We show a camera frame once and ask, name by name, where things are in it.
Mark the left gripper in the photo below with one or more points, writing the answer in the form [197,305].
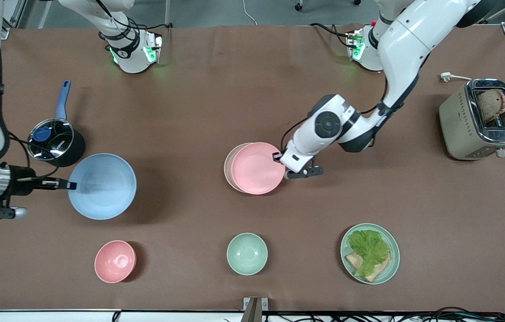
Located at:
[276,157]

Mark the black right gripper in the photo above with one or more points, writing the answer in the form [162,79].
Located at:
[22,179]

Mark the wide pink bowl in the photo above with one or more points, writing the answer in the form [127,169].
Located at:
[257,167]

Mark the wide blue bowl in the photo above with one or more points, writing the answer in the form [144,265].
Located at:
[103,185]

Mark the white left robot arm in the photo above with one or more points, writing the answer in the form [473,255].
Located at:
[404,44]

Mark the glass lid blue knob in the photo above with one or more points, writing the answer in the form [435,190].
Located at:
[53,141]

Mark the wide beige bowl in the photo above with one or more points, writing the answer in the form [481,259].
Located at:
[227,167]

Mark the small deep pink bowl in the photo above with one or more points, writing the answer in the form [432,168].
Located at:
[115,261]

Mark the small deep green bowl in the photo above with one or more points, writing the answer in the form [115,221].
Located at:
[247,254]

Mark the green lettuce leaf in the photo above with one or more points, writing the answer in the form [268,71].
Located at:
[368,250]

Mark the brown bread slice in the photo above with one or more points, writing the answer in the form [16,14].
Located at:
[380,270]

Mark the green plate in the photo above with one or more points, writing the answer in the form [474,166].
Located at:
[393,264]

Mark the beige chrome toaster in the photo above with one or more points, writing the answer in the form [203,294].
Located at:
[460,129]

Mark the brown toast slice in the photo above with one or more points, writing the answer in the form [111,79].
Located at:
[489,107]

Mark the metal table bracket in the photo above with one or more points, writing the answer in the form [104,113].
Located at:
[255,308]

